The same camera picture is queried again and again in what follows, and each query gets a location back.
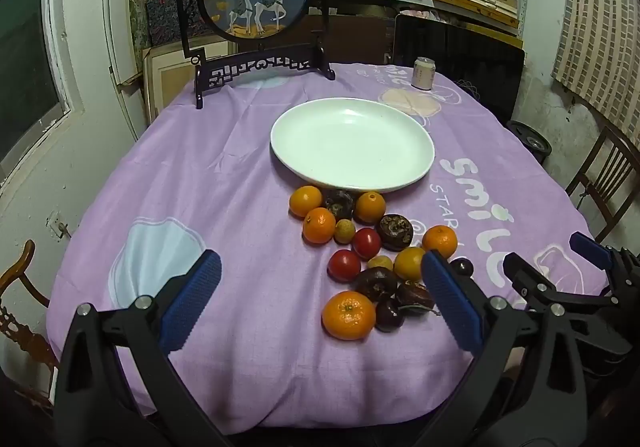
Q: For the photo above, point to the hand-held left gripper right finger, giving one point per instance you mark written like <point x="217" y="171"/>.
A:
<point x="452" y="302"/>

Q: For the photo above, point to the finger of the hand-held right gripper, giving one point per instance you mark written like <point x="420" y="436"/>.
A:
<point x="592" y="251"/>
<point x="525" y="274"/>

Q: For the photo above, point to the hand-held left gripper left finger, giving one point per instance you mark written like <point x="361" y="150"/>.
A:
<point x="192" y="307"/>

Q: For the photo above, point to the yellowish orange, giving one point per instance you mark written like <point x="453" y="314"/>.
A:
<point x="409" y="263"/>

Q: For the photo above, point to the small orange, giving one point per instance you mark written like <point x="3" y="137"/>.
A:
<point x="305" y="201"/>
<point x="319" y="225"/>
<point x="370" y="207"/>
<point x="440" y="241"/>

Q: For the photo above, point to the tan longan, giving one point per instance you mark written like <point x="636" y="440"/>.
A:
<point x="379" y="261"/>
<point x="344" y="231"/>

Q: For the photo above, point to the red tomato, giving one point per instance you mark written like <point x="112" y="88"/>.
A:
<point x="367" y="243"/>
<point x="344" y="265"/>

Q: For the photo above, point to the orange tomato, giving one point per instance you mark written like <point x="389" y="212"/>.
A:
<point x="348" y="315"/>

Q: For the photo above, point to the white round plate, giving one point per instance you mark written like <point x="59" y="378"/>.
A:
<point x="350" y="142"/>

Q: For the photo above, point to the brown slatted wooden chair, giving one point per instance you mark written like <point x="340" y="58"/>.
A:
<point x="607" y="167"/>

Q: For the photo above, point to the purple printed tablecloth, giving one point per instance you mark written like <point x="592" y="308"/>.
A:
<point x="225" y="207"/>

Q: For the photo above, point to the black round wheel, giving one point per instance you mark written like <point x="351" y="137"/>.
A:
<point x="530" y="139"/>

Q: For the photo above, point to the carved wooden chair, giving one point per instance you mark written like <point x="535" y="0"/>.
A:
<point x="20" y="322"/>

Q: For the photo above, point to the checked hanging cloth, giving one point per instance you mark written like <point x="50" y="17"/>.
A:
<point x="600" y="27"/>

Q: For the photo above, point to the pink drink can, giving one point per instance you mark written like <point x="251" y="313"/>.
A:
<point x="423" y="74"/>

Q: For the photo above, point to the black flat panel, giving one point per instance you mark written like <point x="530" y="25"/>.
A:
<point x="460" y="57"/>

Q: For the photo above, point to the leaning picture frames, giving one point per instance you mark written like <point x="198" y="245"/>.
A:
<point x="165" y="77"/>

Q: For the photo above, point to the brown cardboard box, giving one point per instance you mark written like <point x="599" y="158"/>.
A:
<point x="355" y="39"/>

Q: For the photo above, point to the white framed window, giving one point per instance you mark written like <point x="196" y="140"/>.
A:
<point x="25" y="57"/>

